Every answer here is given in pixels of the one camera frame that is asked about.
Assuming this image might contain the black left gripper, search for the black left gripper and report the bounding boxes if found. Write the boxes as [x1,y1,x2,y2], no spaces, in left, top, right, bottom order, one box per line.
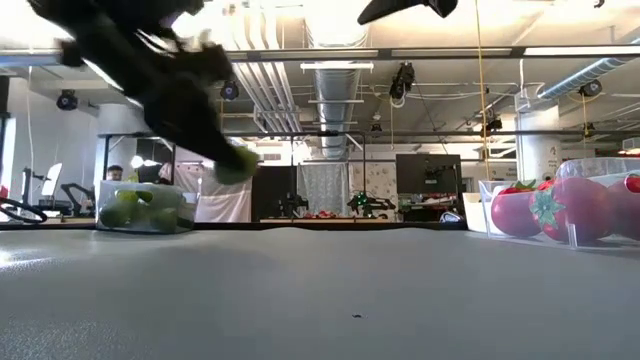
[119,43,259,169]

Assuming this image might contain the black ring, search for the black ring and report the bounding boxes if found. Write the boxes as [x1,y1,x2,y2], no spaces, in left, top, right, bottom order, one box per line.
[0,196,49,225]

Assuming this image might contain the gray translucent plastic bin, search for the gray translucent plastic bin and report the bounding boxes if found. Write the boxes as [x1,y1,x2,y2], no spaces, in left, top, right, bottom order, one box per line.
[96,179,200,235]

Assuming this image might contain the clear plastic bin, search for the clear plastic bin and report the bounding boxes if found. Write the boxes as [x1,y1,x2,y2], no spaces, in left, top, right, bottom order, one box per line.
[478,157,640,251]

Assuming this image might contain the white pillar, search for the white pillar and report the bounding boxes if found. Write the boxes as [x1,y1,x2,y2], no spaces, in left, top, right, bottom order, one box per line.
[517,105,562,184]

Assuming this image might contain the white curtain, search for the white curtain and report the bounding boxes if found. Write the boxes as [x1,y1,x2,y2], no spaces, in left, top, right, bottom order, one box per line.
[297,175,351,219]

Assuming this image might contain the green lime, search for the green lime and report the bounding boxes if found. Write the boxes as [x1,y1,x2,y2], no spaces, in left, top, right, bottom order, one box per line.
[213,146,260,186]

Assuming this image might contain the black monitor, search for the black monitor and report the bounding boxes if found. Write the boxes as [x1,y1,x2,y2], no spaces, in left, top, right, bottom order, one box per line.
[395,153,464,197]

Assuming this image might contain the gray overhead beam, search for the gray overhead beam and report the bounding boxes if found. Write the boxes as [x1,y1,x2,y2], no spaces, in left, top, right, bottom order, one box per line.
[0,45,640,66]

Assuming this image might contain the yellow hanging cord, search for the yellow hanging cord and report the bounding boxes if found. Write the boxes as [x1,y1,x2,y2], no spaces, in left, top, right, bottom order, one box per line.
[473,0,490,169]

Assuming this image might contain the silver ceiling duct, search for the silver ceiling duct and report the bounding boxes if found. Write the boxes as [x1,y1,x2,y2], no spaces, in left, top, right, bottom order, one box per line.
[537,55,640,101]
[313,67,362,160]

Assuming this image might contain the black ceiling device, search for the black ceiling device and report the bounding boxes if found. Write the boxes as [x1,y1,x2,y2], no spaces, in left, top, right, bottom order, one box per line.
[480,117,504,139]
[388,61,416,101]

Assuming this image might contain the white plastic bin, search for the white plastic bin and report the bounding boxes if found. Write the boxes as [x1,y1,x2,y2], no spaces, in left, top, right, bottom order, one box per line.
[462,192,490,234]

